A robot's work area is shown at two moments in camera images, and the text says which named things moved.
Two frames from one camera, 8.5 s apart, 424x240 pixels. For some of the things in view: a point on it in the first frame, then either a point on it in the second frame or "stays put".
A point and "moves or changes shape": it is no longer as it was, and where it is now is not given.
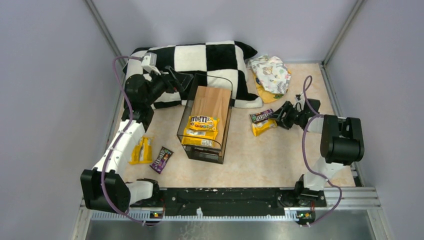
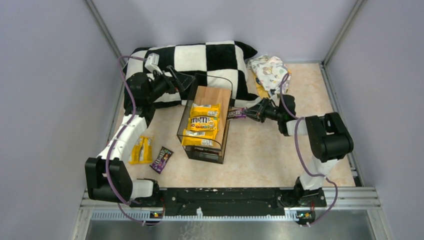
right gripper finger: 282,112 → 260,106
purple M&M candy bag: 161,160 stays put
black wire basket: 211,96 stays put
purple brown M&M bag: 261,116 moves or changes shape
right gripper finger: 285,123 → 254,114
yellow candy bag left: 142,153 stays put
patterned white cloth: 274,75 stays put
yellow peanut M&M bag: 202,122 stays put
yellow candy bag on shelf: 199,137 stays put
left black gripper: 171,81 stays put
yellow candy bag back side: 258,127 → 205,110
